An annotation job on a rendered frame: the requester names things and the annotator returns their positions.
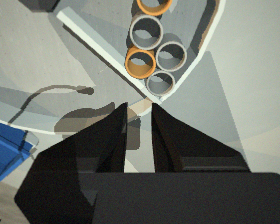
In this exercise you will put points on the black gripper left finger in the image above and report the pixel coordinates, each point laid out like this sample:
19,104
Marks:
90,148

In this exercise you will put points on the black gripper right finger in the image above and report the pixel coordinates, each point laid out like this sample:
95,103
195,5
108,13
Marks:
188,149

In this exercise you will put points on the grey metal ring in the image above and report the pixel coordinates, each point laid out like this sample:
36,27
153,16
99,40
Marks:
150,43
175,63
160,88

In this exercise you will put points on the orange hollow cylinder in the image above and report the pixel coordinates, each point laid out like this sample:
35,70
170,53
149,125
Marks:
155,10
139,71

